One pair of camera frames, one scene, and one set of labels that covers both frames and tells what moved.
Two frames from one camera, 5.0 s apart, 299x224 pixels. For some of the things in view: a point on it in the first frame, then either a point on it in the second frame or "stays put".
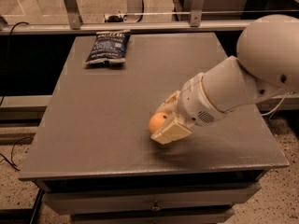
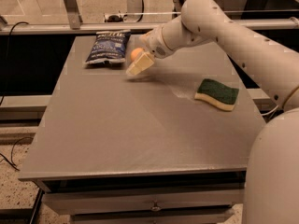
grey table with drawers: x=96 y=161 stays put
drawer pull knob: x=155 y=206 stays put
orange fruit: x=156 y=121 → x=135 y=52
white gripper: x=195 y=103 → x=154 y=44
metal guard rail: x=71 y=22 stays put
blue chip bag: x=109 y=47 stays put
